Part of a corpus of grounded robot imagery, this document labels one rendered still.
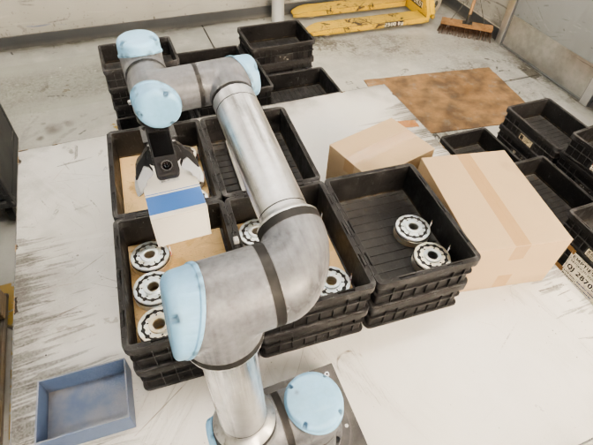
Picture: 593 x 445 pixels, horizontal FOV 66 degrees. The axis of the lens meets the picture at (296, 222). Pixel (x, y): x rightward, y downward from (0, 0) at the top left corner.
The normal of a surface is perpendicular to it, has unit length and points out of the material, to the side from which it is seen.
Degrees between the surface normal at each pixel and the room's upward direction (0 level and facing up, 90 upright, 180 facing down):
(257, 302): 49
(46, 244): 0
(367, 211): 0
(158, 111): 89
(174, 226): 90
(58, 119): 0
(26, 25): 90
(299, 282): 41
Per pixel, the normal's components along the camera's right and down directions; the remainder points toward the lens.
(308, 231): 0.37, -0.57
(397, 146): 0.04, -0.67
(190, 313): 0.19, -0.09
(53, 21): 0.36, 0.70
